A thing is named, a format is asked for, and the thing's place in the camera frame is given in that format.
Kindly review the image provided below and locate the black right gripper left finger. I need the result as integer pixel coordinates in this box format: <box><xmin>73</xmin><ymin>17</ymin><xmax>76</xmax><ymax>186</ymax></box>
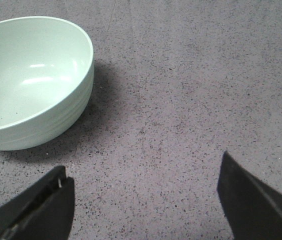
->
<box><xmin>0</xmin><ymin>165</ymin><xmax>75</xmax><ymax>240</ymax></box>

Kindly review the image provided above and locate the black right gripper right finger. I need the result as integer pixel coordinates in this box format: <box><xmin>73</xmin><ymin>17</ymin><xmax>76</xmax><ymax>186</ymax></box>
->
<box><xmin>217</xmin><ymin>151</ymin><xmax>282</xmax><ymax>240</ymax></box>

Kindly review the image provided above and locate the green bowl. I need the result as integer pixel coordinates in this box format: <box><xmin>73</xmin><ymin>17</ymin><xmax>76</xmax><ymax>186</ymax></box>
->
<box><xmin>0</xmin><ymin>16</ymin><xmax>94</xmax><ymax>151</ymax></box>

